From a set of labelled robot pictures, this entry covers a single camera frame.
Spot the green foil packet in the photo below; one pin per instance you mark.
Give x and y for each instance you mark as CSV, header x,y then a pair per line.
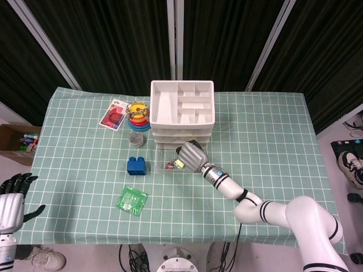
x,y
131,201

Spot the white plastic drawer cabinet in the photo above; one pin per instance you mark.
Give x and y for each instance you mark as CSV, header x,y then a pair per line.
x,y
167,107

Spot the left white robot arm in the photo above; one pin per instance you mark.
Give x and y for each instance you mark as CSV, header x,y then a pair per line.
x,y
7,252

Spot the black and white sneaker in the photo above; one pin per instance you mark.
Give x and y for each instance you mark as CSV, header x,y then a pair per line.
x,y
351,167

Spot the green marker pen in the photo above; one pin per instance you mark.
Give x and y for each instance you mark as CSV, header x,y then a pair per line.
x,y
31,136

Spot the white partition post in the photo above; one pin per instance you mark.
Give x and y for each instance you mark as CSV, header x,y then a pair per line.
x,y
269,45
45,42
175,39

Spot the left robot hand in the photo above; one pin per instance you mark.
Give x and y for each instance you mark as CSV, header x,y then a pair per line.
x,y
10,209

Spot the red and white card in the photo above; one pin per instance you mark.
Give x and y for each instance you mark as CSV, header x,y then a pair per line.
x,y
113,117

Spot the blue toy building brick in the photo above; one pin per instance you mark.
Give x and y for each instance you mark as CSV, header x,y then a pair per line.
x,y
136,167

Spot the round robot base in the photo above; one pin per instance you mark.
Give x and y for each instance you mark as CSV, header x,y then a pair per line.
x,y
177,260

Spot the cardboard box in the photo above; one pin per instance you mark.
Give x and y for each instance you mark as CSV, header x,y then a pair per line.
x,y
11,157

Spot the green checkered tablecloth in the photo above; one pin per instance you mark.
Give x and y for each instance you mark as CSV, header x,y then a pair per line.
x,y
255,141

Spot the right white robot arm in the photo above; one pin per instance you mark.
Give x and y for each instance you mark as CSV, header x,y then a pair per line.
x,y
306,218

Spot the clear plastic middle-size drawer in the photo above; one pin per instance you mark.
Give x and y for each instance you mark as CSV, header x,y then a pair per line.
x,y
170,138

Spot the clear drawer with pink clip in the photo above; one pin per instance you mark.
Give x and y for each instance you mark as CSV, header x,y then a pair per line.
x,y
162,156

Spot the yellow soft item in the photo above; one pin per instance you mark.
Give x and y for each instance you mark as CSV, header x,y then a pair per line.
x,y
179,163

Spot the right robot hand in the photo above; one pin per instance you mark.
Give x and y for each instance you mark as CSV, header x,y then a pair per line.
x,y
193,156

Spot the clear round jar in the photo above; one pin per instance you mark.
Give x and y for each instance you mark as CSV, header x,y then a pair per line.
x,y
137,139

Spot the pink binder clip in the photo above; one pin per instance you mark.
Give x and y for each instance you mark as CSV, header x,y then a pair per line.
x,y
169,165

